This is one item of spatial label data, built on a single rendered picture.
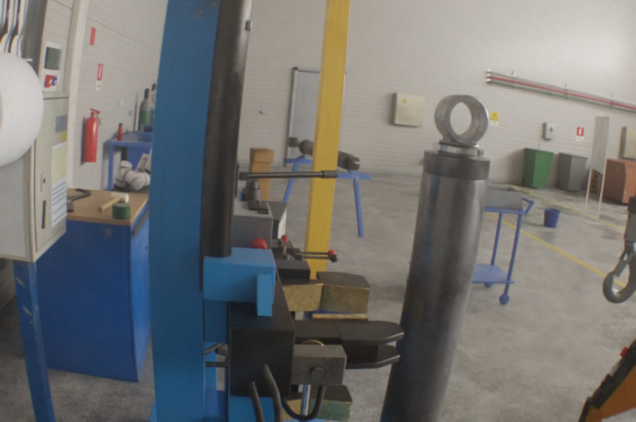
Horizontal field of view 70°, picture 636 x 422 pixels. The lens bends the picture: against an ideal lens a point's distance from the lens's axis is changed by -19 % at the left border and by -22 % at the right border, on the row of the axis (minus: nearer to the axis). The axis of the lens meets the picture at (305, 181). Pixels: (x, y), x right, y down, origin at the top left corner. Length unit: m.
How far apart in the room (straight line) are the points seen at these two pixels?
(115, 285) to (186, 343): 1.26
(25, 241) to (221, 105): 0.60
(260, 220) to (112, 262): 1.14
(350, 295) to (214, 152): 0.74
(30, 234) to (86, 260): 1.56
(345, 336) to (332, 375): 0.14
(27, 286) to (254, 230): 0.84
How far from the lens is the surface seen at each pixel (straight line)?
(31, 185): 1.27
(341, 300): 1.85
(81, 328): 3.00
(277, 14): 12.40
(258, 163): 8.37
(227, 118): 1.35
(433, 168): 1.61
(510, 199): 4.75
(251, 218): 1.87
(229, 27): 1.35
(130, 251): 2.77
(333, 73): 4.10
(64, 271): 2.90
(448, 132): 1.61
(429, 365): 1.77
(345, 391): 2.11
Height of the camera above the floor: 1.60
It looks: 9 degrees down
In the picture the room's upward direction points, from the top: 5 degrees clockwise
